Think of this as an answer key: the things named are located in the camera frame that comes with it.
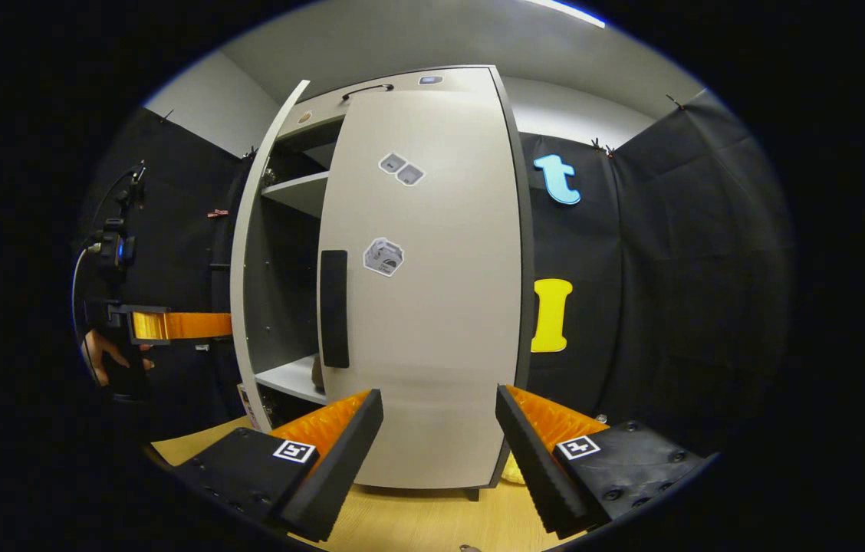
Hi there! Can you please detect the white shoe cabinet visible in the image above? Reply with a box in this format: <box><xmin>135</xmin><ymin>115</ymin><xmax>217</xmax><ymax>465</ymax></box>
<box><xmin>229</xmin><ymin>65</ymin><xmax>537</xmax><ymax>503</ymax></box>

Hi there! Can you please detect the black door handle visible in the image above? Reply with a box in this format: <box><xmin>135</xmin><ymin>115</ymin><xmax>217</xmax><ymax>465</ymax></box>
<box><xmin>320</xmin><ymin>250</ymin><xmax>350</xmax><ymax>369</ymax></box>

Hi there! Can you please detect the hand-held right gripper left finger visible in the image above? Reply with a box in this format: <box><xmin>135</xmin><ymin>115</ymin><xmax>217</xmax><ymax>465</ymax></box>
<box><xmin>172</xmin><ymin>389</ymin><xmax>385</xmax><ymax>543</ymax></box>

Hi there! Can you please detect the white cabinet shelf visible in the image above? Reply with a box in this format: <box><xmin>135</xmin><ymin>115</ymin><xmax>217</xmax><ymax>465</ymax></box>
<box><xmin>261</xmin><ymin>170</ymin><xmax>331</xmax><ymax>220</ymax></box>
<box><xmin>255</xmin><ymin>353</ymin><xmax>331</xmax><ymax>406</ymax></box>

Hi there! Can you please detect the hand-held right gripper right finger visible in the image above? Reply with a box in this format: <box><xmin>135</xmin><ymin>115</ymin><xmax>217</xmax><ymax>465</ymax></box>
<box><xmin>495</xmin><ymin>385</ymin><xmax>709</xmax><ymax>540</ymax></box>

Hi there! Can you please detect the black backdrop cloth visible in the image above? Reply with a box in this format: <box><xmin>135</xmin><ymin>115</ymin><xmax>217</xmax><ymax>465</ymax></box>
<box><xmin>76</xmin><ymin>107</ymin><xmax>265</xmax><ymax>445</ymax></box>
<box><xmin>517</xmin><ymin>88</ymin><xmax>798</xmax><ymax>461</ymax></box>

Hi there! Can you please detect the white shoe cabinet door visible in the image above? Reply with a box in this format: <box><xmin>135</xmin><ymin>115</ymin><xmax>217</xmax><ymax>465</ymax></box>
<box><xmin>316</xmin><ymin>87</ymin><xmax>527</xmax><ymax>491</ymax></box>

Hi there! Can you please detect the long ceiling light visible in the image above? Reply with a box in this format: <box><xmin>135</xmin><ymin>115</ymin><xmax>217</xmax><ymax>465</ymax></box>
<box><xmin>525</xmin><ymin>0</ymin><xmax>607</xmax><ymax>29</ymax></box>

